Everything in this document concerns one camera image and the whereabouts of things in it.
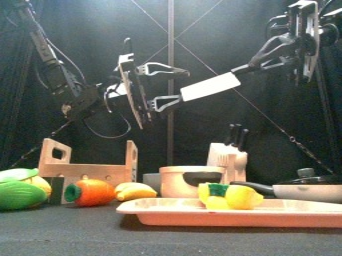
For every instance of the toy cleaver white blade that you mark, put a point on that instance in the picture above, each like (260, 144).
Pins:
(209, 87)

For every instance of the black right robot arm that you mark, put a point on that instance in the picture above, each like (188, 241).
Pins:
(332, 33)

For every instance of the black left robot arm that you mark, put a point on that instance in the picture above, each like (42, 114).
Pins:
(58, 76)

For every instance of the cream wooden knife holder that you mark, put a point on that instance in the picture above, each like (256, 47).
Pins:
(229, 163)

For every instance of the light wooden crate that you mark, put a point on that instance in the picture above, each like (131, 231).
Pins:
(98, 173)

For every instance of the grey container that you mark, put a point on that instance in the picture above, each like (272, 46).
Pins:
(153, 181)

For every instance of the yellow toy banana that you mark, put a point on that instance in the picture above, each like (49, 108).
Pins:
(135, 192)

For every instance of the yellow lemon slice green velcro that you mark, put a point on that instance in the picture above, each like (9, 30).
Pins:
(213, 196)

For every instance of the orange toy carrot green end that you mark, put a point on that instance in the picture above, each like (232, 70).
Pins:
(94, 193)

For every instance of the pink plastic tray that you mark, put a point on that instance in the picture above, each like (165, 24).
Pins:
(178, 208)

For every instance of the yellow toy lemon half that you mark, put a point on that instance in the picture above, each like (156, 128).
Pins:
(244, 197)

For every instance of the black lid with grey knob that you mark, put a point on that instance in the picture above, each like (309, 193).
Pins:
(312, 179)

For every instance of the green yellow toy corn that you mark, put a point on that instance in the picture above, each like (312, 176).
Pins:
(21, 193)

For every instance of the grey white frying pan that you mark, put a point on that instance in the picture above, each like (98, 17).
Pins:
(312, 192)

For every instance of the grey vertical frame pole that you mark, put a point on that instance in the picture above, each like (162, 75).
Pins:
(170, 140)

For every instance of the black slanted frame strut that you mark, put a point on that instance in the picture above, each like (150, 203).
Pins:
(329, 116)

